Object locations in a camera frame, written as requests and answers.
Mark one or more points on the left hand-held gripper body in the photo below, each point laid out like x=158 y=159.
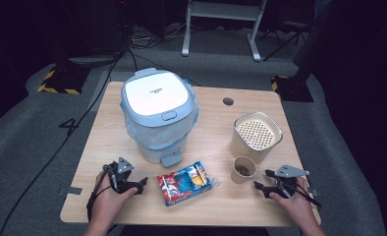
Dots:
x=124 y=167

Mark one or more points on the colourful snack packet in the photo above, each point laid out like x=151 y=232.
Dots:
x=181 y=185

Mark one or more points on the brown paper cup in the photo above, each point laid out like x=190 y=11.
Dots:
x=237 y=178

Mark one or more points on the person's right hand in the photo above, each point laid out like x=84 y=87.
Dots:
x=296 y=208

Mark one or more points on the beige container with strainer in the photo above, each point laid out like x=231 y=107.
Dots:
x=244 y=150

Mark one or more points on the clear plastic bin liner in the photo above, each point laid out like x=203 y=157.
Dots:
x=163 y=136

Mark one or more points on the person's left hand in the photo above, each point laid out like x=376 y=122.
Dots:
x=109 y=205

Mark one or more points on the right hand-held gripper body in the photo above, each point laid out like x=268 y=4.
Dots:
x=291 y=172

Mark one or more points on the white metal stand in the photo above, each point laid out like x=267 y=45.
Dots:
x=221 y=11

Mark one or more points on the black yellow striped base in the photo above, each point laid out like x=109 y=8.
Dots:
x=64 y=80
x=293 y=88

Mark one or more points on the white and blue pedal bin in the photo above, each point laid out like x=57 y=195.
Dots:
x=155 y=95

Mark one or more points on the food scrap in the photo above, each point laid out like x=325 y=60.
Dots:
x=242 y=170

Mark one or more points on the black tripod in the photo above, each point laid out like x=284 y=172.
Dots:
x=289 y=32

